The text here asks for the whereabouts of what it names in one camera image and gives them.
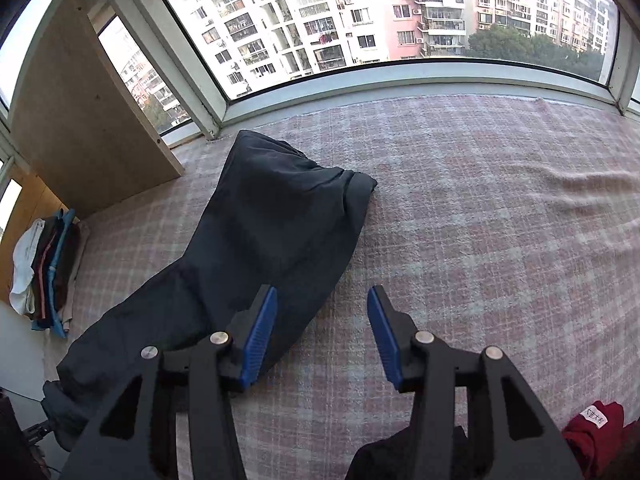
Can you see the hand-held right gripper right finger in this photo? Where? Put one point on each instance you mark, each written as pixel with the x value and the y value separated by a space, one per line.
pixel 385 340

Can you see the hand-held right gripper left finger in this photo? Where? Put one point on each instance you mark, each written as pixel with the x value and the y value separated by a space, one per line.
pixel 257 340

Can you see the dark navy pants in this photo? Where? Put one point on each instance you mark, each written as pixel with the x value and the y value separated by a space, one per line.
pixel 280 220

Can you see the stack of folded clothes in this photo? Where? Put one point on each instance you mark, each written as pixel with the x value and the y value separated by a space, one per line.
pixel 50 270

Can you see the black garment with yellow stripes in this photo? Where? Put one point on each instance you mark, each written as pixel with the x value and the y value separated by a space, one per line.
pixel 380 460

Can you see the pink plaid blanket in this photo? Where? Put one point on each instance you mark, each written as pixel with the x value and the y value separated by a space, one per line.
pixel 475 220

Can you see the red garment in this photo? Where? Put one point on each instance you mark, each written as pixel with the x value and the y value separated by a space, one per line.
pixel 585 440

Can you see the large wooden board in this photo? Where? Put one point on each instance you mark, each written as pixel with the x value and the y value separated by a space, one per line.
pixel 90 135

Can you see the light plywood board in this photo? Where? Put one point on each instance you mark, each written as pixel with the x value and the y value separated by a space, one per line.
pixel 30 200

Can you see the white framed window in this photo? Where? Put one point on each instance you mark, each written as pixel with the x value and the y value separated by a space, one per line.
pixel 400 72

